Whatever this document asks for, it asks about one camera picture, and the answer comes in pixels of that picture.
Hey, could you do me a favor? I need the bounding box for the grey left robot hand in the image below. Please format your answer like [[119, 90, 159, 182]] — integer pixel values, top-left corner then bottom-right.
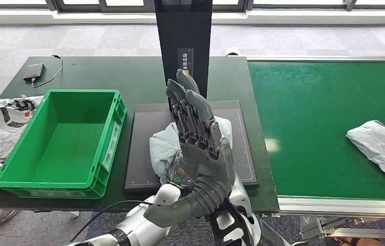
[[166, 150, 195, 189]]

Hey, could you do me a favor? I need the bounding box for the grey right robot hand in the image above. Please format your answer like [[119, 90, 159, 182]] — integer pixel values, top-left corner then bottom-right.
[[144, 69, 237, 229]]

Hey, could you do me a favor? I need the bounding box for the large grey plastic parcel bag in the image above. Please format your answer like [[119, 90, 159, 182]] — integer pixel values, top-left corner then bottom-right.
[[149, 116, 233, 186]]

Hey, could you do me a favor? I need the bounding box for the black inbound scanner machine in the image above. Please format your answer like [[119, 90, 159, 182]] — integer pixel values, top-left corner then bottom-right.
[[124, 0, 259, 194]]

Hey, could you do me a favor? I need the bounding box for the green conveyor belt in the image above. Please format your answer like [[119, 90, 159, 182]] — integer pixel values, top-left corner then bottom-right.
[[247, 61, 385, 201]]

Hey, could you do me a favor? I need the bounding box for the white crate label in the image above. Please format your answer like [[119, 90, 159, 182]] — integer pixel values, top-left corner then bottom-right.
[[102, 121, 121, 172]]

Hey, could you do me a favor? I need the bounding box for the black yellow label sticker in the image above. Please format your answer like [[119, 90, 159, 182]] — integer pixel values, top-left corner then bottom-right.
[[177, 47, 194, 77]]

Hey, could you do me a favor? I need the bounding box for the green plastic crate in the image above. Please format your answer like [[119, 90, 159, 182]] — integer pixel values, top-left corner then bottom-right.
[[0, 89, 127, 200]]

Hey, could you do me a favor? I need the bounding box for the black power bank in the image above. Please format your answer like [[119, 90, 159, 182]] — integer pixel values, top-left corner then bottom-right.
[[23, 63, 46, 81]]

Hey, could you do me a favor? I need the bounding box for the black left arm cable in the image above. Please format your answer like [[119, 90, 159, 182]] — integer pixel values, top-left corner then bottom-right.
[[70, 199, 155, 242]]

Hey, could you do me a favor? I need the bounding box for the aluminium conveyor frame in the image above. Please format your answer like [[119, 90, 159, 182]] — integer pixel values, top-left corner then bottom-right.
[[245, 56, 385, 218]]

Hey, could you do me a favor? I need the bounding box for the thin white cable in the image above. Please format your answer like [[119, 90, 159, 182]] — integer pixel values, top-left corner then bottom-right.
[[31, 54, 63, 89]]

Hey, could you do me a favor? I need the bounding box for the dark window frame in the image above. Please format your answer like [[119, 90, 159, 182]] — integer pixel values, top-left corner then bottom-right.
[[0, 0, 385, 11]]

